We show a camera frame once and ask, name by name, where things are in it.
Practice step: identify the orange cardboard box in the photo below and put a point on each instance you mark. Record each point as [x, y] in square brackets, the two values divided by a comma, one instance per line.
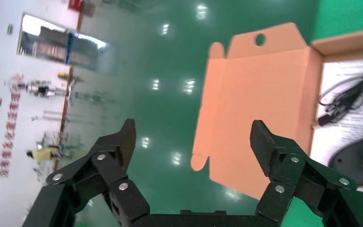
[256, 94]

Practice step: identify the distant silver machine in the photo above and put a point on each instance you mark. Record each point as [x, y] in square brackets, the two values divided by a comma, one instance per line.
[42, 88]

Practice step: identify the glass partition window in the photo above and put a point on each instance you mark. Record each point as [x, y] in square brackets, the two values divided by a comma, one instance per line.
[59, 47]

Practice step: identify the green table mat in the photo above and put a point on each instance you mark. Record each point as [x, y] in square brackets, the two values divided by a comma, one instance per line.
[347, 15]

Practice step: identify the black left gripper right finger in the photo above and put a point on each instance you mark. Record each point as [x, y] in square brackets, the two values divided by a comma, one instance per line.
[294, 175]

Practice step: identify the white printed paper sheet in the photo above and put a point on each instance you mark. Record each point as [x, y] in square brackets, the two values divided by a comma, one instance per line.
[350, 131]

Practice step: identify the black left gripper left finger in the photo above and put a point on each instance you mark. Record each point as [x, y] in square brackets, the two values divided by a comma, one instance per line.
[106, 169]

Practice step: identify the distant yellow figure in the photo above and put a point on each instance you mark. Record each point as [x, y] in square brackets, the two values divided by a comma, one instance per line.
[43, 154]

